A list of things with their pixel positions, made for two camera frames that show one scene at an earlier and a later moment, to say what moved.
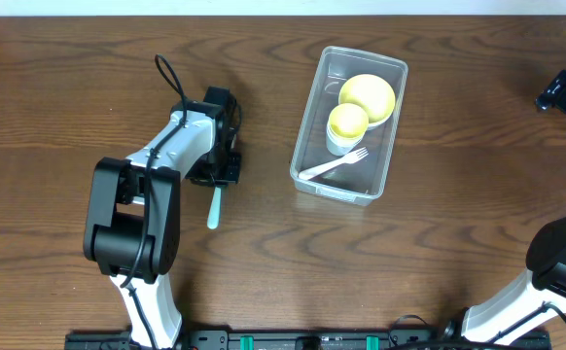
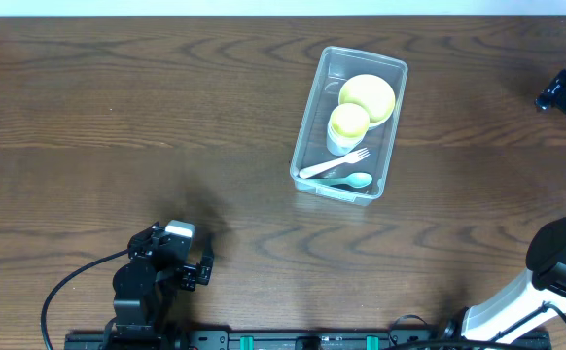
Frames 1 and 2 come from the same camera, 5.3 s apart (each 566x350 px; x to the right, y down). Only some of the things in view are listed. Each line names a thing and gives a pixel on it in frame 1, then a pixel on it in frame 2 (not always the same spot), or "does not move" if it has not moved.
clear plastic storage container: (348, 125) does not move
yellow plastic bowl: (371, 91) does not move
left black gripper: (226, 171) to (194, 273)
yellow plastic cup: (348, 121) does not move
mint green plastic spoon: (214, 214) to (357, 180)
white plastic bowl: (373, 124) does not move
